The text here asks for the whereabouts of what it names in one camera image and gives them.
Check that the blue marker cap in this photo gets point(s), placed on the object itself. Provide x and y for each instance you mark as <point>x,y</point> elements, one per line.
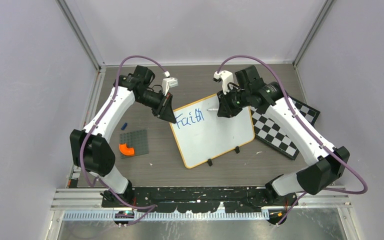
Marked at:
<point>123,127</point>

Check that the grey lego baseplate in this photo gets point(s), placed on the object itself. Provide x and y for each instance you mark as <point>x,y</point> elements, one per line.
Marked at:
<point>137,139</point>

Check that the orange curved block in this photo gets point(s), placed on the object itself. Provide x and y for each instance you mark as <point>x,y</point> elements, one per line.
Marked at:
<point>126,150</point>

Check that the black whiteboard stand clip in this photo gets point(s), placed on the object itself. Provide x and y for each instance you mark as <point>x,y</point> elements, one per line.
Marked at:
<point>237,149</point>

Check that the yellow framed whiteboard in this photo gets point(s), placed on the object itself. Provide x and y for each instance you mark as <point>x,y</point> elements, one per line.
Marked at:
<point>201,135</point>

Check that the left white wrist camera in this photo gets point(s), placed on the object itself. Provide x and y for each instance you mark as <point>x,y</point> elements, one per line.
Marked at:
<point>168,82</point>

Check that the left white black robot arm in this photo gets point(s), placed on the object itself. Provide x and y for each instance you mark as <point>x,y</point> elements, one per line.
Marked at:
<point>90,146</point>

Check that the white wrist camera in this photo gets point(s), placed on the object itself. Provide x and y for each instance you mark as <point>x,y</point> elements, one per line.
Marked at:
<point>168,82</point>
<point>225,77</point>

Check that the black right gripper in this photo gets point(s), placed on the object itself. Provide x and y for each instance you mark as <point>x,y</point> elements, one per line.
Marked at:
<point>226,109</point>

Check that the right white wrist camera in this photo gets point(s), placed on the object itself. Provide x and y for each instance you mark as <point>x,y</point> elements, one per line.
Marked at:
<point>225,77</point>

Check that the aluminium frame rail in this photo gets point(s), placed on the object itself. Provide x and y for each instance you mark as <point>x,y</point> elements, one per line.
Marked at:
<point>86,205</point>

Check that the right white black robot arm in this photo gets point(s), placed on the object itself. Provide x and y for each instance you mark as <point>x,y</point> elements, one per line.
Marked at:
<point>245,88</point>

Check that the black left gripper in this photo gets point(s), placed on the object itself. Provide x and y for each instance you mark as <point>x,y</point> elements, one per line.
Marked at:
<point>164,110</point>

